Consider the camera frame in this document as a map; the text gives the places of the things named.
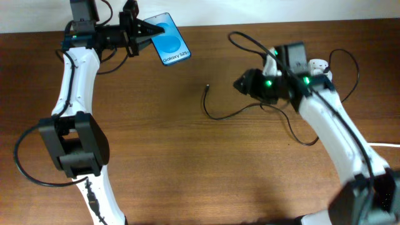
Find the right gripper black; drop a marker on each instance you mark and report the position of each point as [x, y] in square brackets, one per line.
[253, 77]

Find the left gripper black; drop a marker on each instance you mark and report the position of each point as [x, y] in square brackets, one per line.
[136, 32]

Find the blue Samsung Galaxy smartphone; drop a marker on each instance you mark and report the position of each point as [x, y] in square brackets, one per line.
[170, 45]

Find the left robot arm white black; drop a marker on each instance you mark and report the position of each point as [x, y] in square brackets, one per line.
[75, 142]

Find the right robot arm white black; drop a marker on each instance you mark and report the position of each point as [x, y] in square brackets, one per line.
[370, 188]

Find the white charger adapter plug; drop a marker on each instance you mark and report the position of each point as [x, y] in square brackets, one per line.
[318, 66]

